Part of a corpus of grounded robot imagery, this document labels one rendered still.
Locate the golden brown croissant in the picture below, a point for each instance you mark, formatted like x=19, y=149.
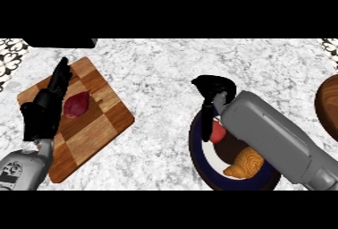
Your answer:
x=244, y=164

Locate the brown wooden bowl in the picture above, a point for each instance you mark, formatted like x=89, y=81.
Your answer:
x=329, y=107

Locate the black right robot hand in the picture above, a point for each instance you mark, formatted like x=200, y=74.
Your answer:
x=213, y=86

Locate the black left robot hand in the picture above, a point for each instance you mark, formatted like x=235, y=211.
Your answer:
x=42, y=114

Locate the red bell pepper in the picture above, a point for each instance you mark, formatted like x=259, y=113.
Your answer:
x=217, y=131

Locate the black and white patterned tile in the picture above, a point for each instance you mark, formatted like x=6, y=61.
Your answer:
x=9, y=61
x=329, y=49

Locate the dark red sweet potato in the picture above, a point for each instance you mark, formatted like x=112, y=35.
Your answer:
x=76, y=105

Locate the black appliance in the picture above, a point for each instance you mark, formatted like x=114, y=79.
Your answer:
x=61, y=43

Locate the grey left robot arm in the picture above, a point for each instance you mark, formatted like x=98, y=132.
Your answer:
x=27, y=167

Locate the checkered wooden cutting board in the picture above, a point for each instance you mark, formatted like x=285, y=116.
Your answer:
x=87, y=119

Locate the dark blue rimmed plate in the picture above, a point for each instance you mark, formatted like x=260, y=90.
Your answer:
x=207, y=161

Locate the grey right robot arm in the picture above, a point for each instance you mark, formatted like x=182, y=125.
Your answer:
x=272, y=137

